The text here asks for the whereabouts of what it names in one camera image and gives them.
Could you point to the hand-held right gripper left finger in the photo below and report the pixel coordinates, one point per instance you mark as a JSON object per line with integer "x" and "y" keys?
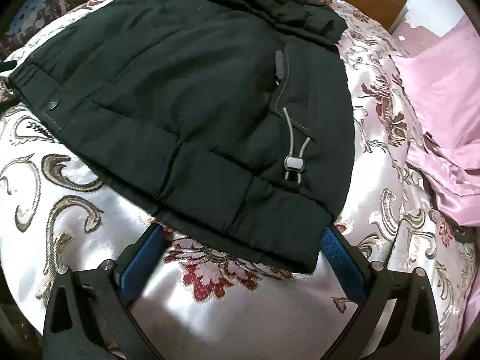
{"x": 140, "y": 266}

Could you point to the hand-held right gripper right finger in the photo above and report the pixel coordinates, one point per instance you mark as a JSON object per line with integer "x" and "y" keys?
{"x": 345, "y": 266}

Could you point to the black padded jacket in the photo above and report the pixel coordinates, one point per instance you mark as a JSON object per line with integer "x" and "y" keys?
{"x": 180, "y": 101}

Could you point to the floral satin bed cover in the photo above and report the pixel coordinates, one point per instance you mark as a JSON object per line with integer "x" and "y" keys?
{"x": 225, "y": 307}

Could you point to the pink curtain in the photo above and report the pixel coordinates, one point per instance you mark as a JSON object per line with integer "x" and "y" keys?
{"x": 446, "y": 101}

